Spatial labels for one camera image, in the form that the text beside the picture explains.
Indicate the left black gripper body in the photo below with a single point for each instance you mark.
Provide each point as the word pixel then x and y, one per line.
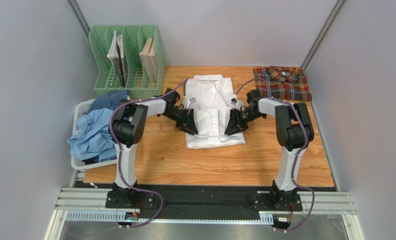
pixel 178 115

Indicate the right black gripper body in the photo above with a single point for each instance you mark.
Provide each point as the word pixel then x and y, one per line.
pixel 235 117

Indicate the magazines in organizer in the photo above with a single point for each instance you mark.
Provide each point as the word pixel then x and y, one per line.
pixel 117 57

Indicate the folded red plaid shirt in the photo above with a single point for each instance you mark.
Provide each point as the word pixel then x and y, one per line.
pixel 285 83

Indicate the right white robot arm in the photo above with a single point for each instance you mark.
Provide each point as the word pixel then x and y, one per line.
pixel 294 132

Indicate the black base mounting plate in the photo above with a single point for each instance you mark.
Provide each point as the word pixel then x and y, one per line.
pixel 212 203

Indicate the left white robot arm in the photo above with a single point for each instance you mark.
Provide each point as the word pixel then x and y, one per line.
pixel 127 125

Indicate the dark blue checked shirt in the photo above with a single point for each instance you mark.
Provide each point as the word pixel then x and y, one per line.
pixel 109 100

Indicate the white long sleeve shirt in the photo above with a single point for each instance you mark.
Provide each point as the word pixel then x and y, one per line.
pixel 213 94

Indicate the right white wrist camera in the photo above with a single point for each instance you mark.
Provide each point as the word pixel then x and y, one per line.
pixel 236 103

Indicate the white laundry basket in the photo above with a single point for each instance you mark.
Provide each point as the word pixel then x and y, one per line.
pixel 80 110

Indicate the green plastic file organizer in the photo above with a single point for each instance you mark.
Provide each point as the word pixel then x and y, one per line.
pixel 134 38

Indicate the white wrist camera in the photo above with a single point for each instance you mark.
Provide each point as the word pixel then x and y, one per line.
pixel 236 103
pixel 189 103

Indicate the beige books in organizer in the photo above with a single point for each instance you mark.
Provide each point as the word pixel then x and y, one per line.
pixel 149 60

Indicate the light blue crumpled shirt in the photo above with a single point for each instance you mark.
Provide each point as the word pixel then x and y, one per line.
pixel 93 141

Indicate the aluminium frame rail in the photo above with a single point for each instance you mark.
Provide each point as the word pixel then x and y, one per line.
pixel 84 210

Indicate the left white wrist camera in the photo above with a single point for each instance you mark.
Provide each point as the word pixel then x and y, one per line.
pixel 189 103

